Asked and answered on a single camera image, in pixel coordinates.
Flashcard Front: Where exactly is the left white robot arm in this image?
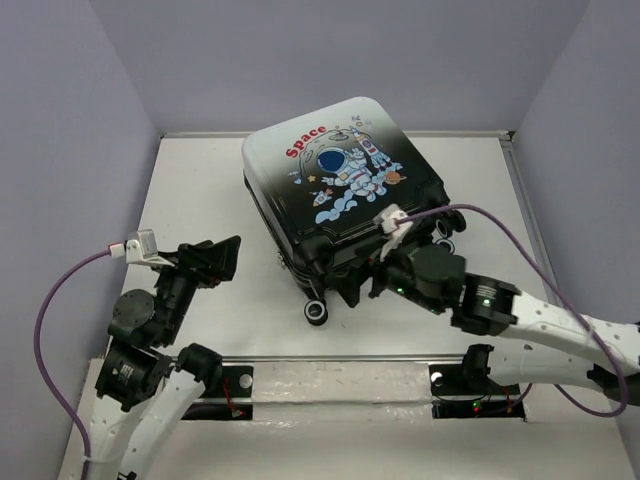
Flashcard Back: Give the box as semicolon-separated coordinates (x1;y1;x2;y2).
80;229;241;479

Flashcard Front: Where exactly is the aluminium table rail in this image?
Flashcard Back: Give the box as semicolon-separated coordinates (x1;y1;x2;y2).
499;131;557;286

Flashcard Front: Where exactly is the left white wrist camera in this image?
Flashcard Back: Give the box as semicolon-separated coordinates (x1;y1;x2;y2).
108;229;174;267

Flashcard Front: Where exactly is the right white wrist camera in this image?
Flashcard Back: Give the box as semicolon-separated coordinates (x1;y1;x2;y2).
373;204;413;262

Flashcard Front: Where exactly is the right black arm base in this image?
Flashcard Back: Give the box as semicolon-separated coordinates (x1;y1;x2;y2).
429;344;531;420

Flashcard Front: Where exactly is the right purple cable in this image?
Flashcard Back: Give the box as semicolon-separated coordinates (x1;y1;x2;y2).
399;203;629;417

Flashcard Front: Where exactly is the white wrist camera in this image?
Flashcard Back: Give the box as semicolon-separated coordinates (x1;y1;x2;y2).
373;204;413;262
108;229;174;267

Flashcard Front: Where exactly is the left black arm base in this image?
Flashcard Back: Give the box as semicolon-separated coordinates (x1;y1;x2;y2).
182;364;254;421

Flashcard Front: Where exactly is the black white space suitcase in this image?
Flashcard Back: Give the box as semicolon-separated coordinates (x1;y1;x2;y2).
241;96;450;326

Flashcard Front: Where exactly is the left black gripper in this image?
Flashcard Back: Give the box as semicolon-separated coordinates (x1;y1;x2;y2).
149;232;244;341

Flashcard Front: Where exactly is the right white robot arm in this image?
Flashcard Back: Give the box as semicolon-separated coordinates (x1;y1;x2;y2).
369;246;639;406

